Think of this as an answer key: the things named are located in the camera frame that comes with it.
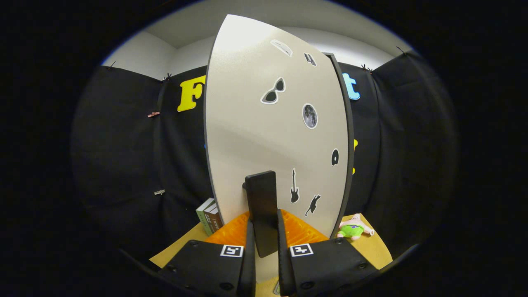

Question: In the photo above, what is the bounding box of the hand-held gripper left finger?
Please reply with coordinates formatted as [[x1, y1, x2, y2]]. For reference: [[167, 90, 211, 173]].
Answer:
[[159, 210, 257, 297]]

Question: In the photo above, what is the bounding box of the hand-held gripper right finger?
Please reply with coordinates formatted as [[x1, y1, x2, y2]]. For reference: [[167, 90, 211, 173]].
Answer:
[[276, 208, 378, 297]]

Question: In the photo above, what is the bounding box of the black door handle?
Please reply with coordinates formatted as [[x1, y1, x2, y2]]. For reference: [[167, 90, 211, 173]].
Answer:
[[243, 170, 279, 258]]

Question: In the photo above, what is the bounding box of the brown book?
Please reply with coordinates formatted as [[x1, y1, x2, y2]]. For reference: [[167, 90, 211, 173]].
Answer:
[[210, 205, 225, 232], [204, 202, 220, 234]]

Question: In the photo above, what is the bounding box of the green book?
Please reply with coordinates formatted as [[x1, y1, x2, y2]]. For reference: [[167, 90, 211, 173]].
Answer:
[[196, 198, 216, 236]]

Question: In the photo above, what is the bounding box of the pink and green plush toy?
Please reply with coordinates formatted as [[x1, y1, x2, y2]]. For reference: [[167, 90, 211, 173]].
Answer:
[[337, 214, 375, 241]]

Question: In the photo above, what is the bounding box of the black backdrop cloth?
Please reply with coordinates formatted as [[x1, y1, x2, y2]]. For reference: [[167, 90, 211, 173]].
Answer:
[[72, 49, 460, 264]]

